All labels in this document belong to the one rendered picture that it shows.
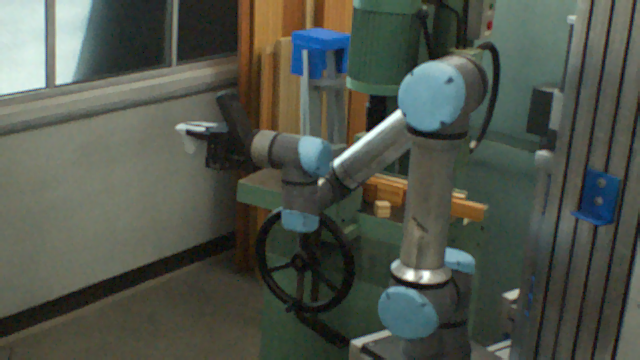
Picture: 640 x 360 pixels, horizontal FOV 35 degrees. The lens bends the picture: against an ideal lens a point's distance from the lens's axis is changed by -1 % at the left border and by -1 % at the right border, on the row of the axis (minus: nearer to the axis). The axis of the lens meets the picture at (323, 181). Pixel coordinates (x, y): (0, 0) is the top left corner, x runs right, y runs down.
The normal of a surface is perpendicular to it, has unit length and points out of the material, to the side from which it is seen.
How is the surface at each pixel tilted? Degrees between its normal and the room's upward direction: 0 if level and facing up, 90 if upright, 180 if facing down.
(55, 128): 90
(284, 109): 87
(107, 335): 0
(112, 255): 90
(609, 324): 90
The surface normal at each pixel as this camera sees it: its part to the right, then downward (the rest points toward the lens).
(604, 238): -0.78, 0.14
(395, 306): -0.49, 0.37
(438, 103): -0.47, 0.12
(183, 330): 0.07, -0.95
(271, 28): 0.79, 0.20
